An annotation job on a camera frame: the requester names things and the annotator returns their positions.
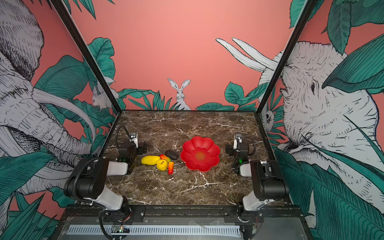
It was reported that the yellow fake mango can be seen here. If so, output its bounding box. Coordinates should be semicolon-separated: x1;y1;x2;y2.
141;156;161;166

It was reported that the yellow fake apple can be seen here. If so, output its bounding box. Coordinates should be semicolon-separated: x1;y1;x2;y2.
156;159;169;171

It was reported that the red flower-shaped fruit bowl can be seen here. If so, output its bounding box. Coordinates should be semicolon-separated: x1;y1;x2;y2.
180;136;221;172

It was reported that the dark brown fake avocado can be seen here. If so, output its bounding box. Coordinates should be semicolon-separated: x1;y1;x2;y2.
165;150;179;161

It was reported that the orange red fake carrot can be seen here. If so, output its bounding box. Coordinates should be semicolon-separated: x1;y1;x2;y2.
168;162;175;175

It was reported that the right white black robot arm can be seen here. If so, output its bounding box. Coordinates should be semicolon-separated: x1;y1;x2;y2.
224;143;289;224

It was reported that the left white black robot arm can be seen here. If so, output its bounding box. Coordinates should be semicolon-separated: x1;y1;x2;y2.
64;142;148;223

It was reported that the left black corrugated cable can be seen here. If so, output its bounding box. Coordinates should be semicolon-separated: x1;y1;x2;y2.
115;125;134;151

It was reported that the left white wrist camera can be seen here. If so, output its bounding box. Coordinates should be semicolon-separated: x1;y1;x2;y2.
130;133;139;148

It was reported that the black front mounting rail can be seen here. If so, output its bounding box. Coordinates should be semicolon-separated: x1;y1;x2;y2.
64;204;304;224

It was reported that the white slotted cable duct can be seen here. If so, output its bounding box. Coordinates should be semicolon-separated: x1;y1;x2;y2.
65;224;242;237

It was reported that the left black frame post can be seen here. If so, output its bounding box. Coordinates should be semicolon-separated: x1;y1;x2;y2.
51;0;122;115

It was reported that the black frame post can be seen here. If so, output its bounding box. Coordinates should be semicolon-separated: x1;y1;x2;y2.
256;0;317;116
51;0;122;115

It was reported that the right black frame post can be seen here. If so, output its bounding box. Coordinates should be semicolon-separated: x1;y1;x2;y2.
256;0;317;116

